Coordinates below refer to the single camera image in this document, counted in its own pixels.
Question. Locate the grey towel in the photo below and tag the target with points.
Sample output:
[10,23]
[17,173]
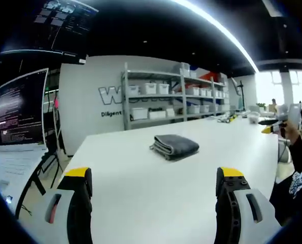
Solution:
[176,146]

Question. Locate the person's right hand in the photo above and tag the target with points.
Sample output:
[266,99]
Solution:
[291,133]

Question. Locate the clear plastic container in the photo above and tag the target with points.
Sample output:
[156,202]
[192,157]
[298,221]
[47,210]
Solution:
[254,119]

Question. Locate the black tripod stand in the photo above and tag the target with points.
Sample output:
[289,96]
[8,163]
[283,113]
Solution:
[27,193]

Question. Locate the black floor stand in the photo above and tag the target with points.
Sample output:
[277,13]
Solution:
[241,96]

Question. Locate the pile of yellow black tools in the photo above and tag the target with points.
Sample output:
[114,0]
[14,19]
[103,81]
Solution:
[228,119]

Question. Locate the grey metal shelf unit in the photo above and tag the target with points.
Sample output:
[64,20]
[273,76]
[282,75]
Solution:
[183,106]

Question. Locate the long ceiling light strip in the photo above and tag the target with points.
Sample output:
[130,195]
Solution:
[232,35]

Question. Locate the small pink object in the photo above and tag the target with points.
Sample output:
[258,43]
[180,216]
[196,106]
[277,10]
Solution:
[56,103]

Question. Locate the ceiling air vent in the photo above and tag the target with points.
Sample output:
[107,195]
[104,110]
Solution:
[272,6]

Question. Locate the row of white storage bins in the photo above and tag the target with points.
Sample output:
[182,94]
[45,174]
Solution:
[150,87]

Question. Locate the hanging dark monitor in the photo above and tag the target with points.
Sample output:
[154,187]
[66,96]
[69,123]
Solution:
[51,25]

